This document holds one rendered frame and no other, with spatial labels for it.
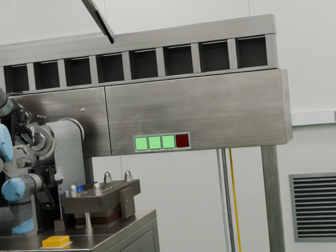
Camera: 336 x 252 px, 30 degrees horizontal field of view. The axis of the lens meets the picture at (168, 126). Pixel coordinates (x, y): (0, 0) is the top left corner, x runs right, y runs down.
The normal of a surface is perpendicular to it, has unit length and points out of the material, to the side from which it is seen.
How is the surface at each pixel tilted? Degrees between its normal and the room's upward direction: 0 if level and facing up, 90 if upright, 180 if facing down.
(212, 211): 90
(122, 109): 90
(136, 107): 90
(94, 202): 90
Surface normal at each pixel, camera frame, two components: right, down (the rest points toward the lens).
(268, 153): -0.30, 0.08
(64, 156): 0.95, -0.07
